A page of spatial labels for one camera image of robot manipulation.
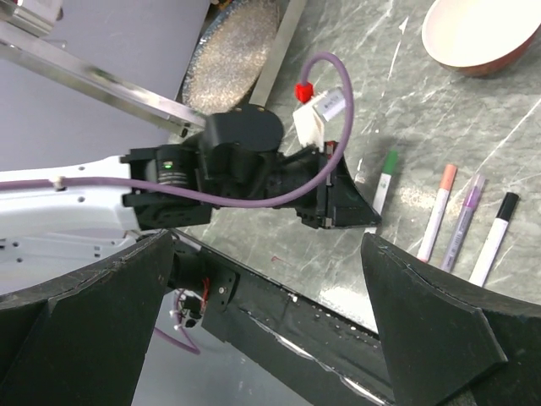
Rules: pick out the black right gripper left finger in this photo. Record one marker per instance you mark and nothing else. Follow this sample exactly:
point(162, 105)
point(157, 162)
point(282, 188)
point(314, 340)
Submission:
point(82, 338)

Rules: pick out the white pen purple tip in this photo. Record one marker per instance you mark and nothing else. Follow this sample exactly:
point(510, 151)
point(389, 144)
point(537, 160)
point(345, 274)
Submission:
point(469, 206)

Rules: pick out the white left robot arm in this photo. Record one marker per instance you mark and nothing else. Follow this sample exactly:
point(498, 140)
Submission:
point(56, 219)

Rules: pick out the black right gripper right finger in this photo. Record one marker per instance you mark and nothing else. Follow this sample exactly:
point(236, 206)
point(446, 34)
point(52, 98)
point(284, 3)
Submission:
point(443, 336)

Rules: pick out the white pen black tip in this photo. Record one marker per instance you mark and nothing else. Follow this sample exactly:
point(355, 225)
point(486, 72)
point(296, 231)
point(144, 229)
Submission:
point(493, 240)

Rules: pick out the small cream bowl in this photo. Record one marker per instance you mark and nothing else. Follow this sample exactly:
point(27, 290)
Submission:
point(479, 38)

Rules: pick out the white pen green end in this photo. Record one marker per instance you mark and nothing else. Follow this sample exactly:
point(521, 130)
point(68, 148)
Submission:
point(384, 180)

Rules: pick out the black base bar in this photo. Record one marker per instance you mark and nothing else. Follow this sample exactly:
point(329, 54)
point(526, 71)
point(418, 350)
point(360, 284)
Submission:
point(321, 355)

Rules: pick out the white pen pink end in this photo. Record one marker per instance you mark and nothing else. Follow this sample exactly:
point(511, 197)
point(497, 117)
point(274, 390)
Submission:
point(437, 213)

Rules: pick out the speckled grey plate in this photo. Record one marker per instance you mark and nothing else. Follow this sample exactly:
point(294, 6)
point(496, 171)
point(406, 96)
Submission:
point(229, 56)

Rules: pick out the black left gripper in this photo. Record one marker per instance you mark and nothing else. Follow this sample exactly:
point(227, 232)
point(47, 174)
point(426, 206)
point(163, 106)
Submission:
point(335, 203)

